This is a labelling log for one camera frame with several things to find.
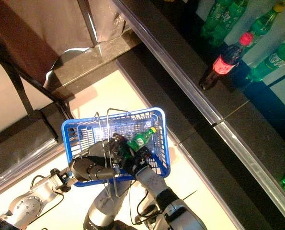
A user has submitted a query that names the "silver left robot leg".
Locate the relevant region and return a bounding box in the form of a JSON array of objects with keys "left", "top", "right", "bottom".
[{"left": 83, "top": 178, "right": 133, "bottom": 230}]

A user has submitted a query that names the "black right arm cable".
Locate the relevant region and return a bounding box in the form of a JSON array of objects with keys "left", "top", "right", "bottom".
[{"left": 129, "top": 181, "right": 162, "bottom": 226}]

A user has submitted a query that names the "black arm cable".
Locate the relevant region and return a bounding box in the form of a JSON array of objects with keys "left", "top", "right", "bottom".
[
  {"left": 30, "top": 174, "right": 65, "bottom": 220},
  {"left": 129, "top": 181, "right": 162, "bottom": 226}
]

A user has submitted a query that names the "grey plastic cover sheet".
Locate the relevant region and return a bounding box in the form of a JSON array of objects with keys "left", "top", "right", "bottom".
[{"left": 0, "top": 0, "right": 127, "bottom": 84}]

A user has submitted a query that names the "dark stone plinth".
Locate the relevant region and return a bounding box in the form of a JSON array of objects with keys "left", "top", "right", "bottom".
[{"left": 43, "top": 30, "right": 145, "bottom": 99}]

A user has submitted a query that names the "blue plastic shopping basket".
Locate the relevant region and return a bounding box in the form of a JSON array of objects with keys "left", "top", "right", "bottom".
[{"left": 61, "top": 107, "right": 171, "bottom": 188}]

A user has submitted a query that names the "black metal shelf board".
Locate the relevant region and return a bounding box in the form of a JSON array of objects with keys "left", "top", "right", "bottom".
[
  {"left": 114, "top": 44, "right": 285, "bottom": 230},
  {"left": 112, "top": 0, "right": 285, "bottom": 230}
]

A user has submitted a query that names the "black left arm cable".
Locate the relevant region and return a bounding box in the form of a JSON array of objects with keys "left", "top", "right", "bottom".
[{"left": 30, "top": 174, "right": 65, "bottom": 220}]

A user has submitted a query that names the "black metal frame stand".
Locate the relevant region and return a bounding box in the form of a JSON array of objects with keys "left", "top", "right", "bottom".
[{"left": 0, "top": 39, "right": 72, "bottom": 144}]

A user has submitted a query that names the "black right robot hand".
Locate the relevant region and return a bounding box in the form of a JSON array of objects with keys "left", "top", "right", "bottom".
[{"left": 109, "top": 133, "right": 152, "bottom": 175}]

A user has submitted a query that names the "chrome metal pole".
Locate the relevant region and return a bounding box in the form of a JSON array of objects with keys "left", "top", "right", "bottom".
[{"left": 77, "top": 0, "right": 103, "bottom": 52}]

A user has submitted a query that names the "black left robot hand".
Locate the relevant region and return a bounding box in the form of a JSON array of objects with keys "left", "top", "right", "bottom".
[{"left": 68, "top": 139, "right": 123, "bottom": 181}]

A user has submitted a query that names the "Coca-Cola bottle red cap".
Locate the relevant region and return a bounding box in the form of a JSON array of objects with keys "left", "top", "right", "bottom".
[{"left": 198, "top": 32, "right": 255, "bottom": 91}]

